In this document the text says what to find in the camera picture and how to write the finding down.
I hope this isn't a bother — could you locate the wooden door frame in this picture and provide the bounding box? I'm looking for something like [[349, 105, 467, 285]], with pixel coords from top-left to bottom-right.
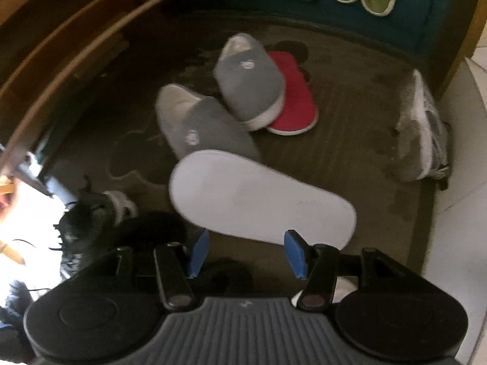
[[437, 0, 487, 99]]

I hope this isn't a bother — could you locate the red cloth slipper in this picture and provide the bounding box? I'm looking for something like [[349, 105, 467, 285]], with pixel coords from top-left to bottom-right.
[[168, 149, 358, 247], [264, 50, 319, 135]]

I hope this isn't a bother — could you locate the grey silver sneaker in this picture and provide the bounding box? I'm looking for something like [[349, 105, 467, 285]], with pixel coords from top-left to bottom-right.
[[392, 68, 453, 191], [49, 177, 138, 282]]

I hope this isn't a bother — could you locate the grey knit slipper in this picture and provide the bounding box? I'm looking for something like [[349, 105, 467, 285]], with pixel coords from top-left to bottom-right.
[[212, 33, 287, 130], [155, 84, 263, 164]]

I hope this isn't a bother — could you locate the wooden shoe cabinet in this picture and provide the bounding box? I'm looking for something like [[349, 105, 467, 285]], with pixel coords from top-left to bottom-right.
[[0, 0, 198, 198]]

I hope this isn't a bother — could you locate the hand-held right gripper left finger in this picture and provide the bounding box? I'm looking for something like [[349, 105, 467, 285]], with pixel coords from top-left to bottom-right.
[[87, 229, 212, 310]]

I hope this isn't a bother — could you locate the teal door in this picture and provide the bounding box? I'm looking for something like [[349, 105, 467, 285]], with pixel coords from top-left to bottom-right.
[[190, 0, 480, 65]]

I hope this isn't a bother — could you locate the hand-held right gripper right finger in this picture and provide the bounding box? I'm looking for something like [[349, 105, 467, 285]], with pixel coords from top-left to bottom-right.
[[283, 229, 404, 310]]

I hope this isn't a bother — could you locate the brown patterned doormat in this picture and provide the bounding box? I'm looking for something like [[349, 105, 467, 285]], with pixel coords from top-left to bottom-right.
[[38, 11, 450, 274]]

